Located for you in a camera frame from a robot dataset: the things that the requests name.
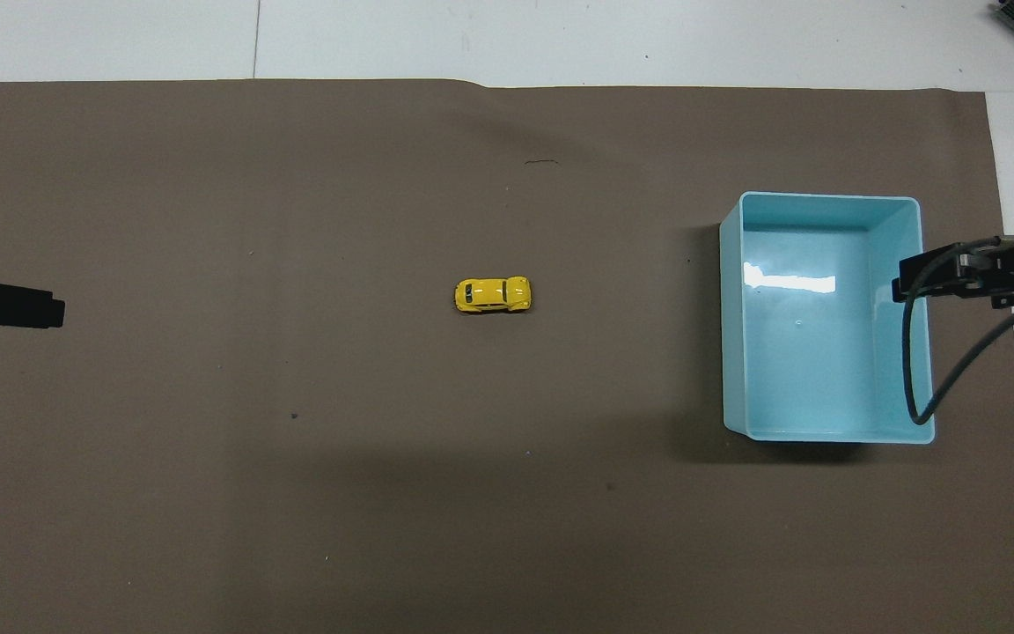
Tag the yellow toy beetle car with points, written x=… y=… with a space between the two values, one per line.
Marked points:
x=493 y=295

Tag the light blue plastic bin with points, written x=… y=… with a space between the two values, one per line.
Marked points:
x=811 y=352

